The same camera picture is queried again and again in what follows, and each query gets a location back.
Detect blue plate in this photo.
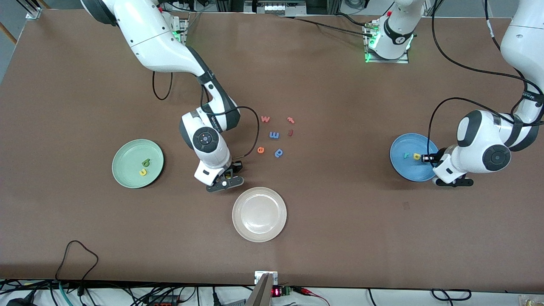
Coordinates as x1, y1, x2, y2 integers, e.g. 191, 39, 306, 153
389, 133, 440, 183

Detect pale green plate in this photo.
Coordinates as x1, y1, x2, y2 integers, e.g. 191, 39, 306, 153
111, 139, 164, 189

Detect metal control box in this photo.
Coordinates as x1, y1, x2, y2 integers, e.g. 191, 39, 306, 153
244, 0, 306, 16

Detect wooden rod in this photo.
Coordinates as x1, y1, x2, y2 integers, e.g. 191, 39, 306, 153
0, 21, 18, 45

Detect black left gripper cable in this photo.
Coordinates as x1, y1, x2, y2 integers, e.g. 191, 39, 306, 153
427, 98, 544, 158

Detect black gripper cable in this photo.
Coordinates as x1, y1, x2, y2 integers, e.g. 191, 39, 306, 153
427, 98, 544, 158
200, 83, 260, 160

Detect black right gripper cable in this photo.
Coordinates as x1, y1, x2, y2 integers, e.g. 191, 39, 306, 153
200, 83, 260, 160

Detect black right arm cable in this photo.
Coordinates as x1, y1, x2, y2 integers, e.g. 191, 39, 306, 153
153, 71, 173, 101

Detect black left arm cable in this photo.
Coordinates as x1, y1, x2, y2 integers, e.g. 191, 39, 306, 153
431, 0, 544, 96

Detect thin black table cable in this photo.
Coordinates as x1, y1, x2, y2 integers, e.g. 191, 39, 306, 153
54, 240, 99, 296

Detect black cable to arm base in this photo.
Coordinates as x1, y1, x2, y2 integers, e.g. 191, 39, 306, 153
276, 13, 374, 38

